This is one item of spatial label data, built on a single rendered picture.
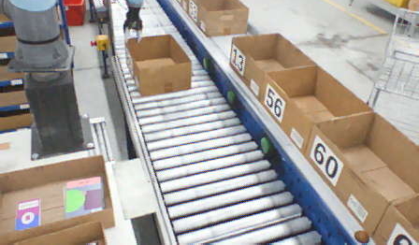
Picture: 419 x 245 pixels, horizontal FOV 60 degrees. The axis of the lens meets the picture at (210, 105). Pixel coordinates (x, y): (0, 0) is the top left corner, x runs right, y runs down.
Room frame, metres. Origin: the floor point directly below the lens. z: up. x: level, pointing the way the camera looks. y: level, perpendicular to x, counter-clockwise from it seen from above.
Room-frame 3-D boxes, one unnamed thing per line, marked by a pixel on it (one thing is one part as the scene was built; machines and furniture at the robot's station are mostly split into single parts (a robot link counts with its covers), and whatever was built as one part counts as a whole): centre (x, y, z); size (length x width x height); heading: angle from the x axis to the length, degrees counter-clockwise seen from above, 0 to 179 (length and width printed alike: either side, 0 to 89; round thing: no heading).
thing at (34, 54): (1.25, 0.67, 1.21); 0.19 x 0.19 x 0.10
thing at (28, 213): (0.79, 0.61, 0.76); 0.16 x 0.07 x 0.02; 23
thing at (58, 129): (1.25, 0.67, 0.91); 0.26 x 0.26 x 0.33; 24
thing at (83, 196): (0.88, 0.44, 0.78); 0.19 x 0.14 x 0.02; 19
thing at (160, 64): (1.86, 0.33, 0.83); 0.39 x 0.29 x 0.17; 25
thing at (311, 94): (1.32, -0.45, 0.96); 0.39 x 0.29 x 0.17; 22
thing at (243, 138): (1.27, 0.03, 0.72); 0.52 x 0.05 x 0.05; 112
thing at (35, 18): (1.26, 0.67, 1.35); 0.17 x 0.15 x 0.18; 48
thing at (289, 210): (0.85, -0.15, 0.72); 0.52 x 0.05 x 0.05; 112
